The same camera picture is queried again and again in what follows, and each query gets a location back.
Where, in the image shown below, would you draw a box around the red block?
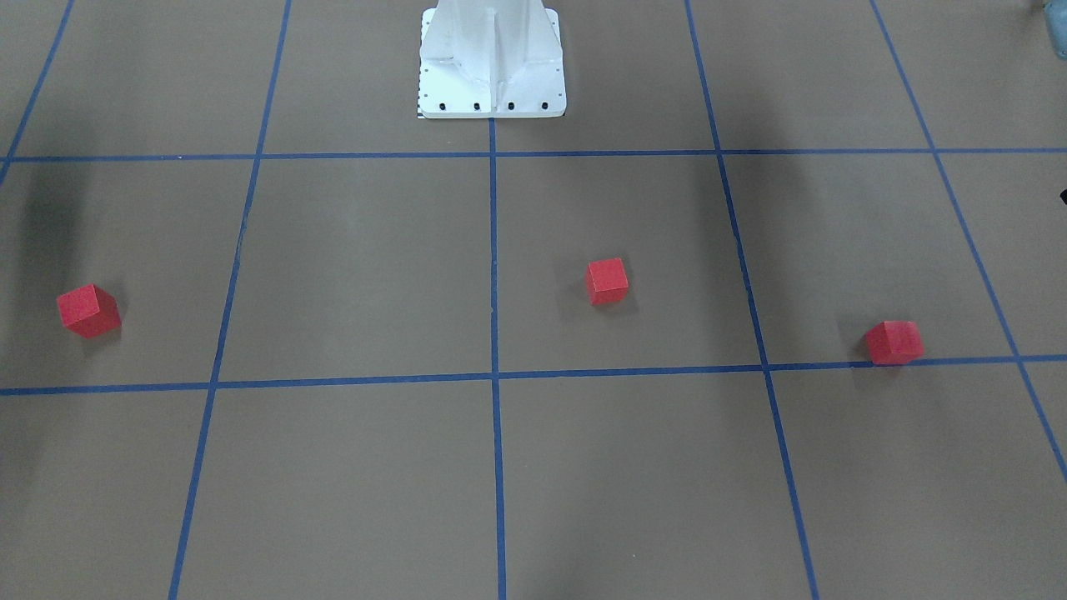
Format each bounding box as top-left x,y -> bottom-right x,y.
55,284 -> 122,340
864,322 -> 925,366
584,256 -> 630,305

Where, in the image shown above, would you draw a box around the white camera stand pedestal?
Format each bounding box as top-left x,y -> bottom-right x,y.
417,1 -> 568,119

